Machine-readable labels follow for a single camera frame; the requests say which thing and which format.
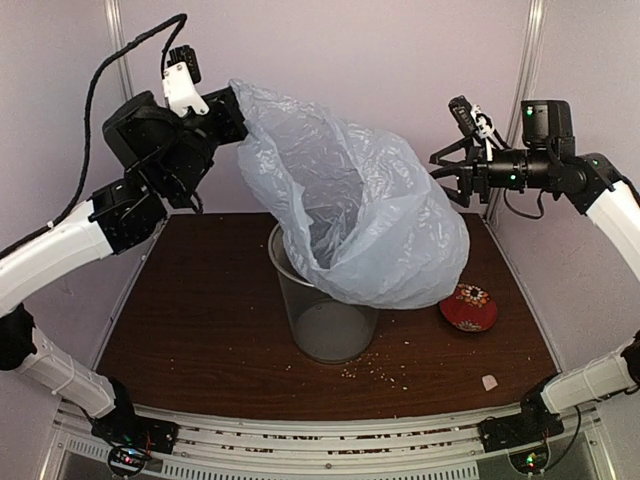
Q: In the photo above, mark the grey mesh trash bin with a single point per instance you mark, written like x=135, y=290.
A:
x=323, y=328

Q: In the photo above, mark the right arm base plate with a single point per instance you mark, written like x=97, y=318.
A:
x=508, y=432

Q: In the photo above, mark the red floral overturned bowl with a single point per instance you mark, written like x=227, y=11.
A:
x=469, y=309

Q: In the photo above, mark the light blue plastic trash bag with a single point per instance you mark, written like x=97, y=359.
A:
x=362, y=218

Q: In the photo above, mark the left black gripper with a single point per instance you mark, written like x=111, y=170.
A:
x=227, y=104

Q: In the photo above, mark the left aluminium frame post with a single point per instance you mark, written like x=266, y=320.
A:
x=120, y=60

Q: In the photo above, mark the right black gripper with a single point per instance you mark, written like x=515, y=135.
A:
x=477, y=164

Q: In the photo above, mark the aluminium frame post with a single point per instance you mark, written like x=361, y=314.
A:
x=120, y=60
x=529, y=63

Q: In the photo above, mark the small pink paper scrap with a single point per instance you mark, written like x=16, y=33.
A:
x=489, y=382

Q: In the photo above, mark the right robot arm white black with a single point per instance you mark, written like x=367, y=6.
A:
x=549, y=164

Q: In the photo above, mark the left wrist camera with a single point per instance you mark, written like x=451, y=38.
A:
x=179, y=78

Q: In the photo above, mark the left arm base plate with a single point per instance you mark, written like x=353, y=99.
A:
x=146, y=434

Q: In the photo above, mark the right aluminium frame post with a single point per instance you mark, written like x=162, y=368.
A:
x=529, y=63

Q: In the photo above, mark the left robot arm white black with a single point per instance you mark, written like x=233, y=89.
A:
x=165, y=154

